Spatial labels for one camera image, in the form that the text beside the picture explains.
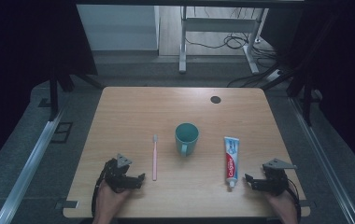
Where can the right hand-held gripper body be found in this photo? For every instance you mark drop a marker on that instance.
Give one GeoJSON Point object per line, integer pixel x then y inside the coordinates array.
{"type": "Point", "coordinates": [275, 180]}

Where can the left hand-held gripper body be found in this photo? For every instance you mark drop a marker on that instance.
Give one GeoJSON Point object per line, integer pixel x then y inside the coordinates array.
{"type": "Point", "coordinates": [118, 179]}

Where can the pink toothbrush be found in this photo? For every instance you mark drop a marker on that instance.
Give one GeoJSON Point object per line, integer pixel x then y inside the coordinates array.
{"type": "Point", "coordinates": [154, 161]}

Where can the white red toothpaste tube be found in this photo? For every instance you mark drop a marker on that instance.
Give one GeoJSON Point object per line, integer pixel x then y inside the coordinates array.
{"type": "Point", "coordinates": [232, 161]}

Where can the teal cup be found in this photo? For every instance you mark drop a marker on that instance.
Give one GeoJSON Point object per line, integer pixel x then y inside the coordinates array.
{"type": "Point", "coordinates": [186, 140]}

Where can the person's right hand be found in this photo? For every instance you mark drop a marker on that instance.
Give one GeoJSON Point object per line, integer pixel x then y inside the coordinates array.
{"type": "Point", "coordinates": [280, 203]}

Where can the black stand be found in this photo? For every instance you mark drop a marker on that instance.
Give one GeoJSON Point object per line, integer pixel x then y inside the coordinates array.
{"type": "Point", "coordinates": [306, 102]}
{"type": "Point", "coordinates": [53, 96]}

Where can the dark round table grommet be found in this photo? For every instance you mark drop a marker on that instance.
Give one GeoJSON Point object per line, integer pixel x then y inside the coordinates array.
{"type": "Point", "coordinates": [215, 100]}

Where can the white power strip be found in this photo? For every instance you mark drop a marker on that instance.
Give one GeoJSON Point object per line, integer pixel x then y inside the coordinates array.
{"type": "Point", "coordinates": [274, 75]}

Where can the dark curtain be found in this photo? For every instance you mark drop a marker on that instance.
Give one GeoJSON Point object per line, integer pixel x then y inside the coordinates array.
{"type": "Point", "coordinates": [343, 62]}
{"type": "Point", "coordinates": [20, 62]}

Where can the white cabinet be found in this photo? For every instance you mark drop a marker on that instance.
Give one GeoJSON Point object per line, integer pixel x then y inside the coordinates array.
{"type": "Point", "coordinates": [116, 28]}

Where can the aluminium floor rail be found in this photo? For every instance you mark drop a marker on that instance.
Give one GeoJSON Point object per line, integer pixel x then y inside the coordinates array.
{"type": "Point", "coordinates": [32, 161]}
{"type": "Point", "coordinates": [322, 161]}

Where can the black floor frame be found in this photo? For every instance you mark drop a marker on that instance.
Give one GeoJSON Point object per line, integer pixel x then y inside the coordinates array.
{"type": "Point", "coordinates": [62, 132]}

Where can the white desk frame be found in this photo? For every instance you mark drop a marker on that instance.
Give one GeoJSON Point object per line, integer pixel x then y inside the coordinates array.
{"type": "Point", "coordinates": [183, 40]}

